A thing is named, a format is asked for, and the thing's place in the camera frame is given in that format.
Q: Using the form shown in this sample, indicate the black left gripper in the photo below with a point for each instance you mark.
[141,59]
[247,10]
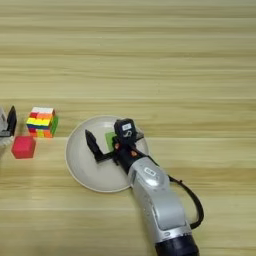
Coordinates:
[5,134]

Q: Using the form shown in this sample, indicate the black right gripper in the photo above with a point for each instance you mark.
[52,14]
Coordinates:
[125,156]

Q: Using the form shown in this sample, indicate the green rectangular block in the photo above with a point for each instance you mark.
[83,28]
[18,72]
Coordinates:
[109,140]

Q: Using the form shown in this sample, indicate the clear bottle with red cap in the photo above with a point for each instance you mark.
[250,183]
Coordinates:
[3,120]

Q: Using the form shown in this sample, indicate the red cube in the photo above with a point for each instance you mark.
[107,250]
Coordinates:
[23,147]

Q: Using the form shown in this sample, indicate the round white plate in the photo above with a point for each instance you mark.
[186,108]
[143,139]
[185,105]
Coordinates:
[86,173]

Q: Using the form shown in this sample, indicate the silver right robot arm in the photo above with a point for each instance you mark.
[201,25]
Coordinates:
[160,203]

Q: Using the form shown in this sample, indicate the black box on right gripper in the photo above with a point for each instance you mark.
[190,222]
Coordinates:
[125,130]

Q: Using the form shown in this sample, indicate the multicoloured puzzle cube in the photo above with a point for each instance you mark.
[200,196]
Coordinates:
[41,122]

